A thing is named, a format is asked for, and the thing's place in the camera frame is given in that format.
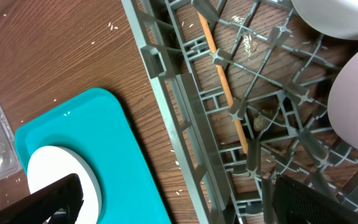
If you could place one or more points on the grey dishwasher rack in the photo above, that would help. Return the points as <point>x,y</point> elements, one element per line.
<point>279,71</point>

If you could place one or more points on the large white plate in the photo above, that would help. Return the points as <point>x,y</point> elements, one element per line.
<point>49,164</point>

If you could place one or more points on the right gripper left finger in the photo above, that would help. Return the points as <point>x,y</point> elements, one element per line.
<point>59,202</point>

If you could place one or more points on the wooden chopstick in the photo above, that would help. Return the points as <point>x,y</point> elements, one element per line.
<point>224,83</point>

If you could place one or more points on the teal serving tray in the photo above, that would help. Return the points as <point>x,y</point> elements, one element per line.
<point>94,125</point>

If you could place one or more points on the pale green bowl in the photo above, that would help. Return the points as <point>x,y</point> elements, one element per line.
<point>335,18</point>

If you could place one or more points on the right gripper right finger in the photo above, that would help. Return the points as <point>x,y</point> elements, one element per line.
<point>294,202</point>

